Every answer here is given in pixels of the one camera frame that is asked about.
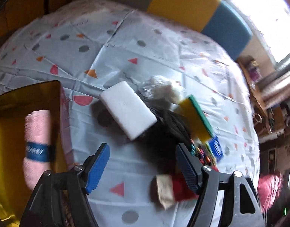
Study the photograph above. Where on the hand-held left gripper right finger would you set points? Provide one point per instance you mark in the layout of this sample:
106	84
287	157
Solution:
187	167

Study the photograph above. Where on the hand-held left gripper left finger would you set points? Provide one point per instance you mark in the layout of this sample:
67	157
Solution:
97	169

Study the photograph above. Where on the red and beige plush item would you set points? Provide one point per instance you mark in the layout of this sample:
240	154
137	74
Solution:
182	186

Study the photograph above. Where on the yellow and green scrub sponge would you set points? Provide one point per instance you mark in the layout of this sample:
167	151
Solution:
194	118

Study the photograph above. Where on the white foam sponge block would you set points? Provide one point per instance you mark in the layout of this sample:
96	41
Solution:
128	108

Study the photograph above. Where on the yellow transparent plastic bin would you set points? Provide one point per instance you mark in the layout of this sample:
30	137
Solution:
8	104

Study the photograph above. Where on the blue packet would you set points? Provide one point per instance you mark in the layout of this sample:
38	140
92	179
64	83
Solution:
216	147

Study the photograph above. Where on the pink rolled towel blue band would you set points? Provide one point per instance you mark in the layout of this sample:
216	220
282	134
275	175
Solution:
38	127

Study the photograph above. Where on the plastic-wrapped white cotton bundle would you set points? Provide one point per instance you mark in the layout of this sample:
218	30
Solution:
161	91

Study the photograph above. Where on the pink cloth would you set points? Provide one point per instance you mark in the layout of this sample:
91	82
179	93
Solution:
267	189

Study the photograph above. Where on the wooden side shelf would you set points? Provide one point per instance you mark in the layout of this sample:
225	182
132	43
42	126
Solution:
263	104

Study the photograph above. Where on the patterned grey bed sheet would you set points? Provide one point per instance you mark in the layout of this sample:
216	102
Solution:
112	52

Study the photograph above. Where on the grey yellow blue headboard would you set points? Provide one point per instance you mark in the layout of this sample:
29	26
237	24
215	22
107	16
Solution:
182	4

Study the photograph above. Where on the window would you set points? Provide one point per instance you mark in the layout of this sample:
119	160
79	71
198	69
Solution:
265	9

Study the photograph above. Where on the wooden wardrobe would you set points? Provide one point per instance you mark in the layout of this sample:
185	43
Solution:
22	4

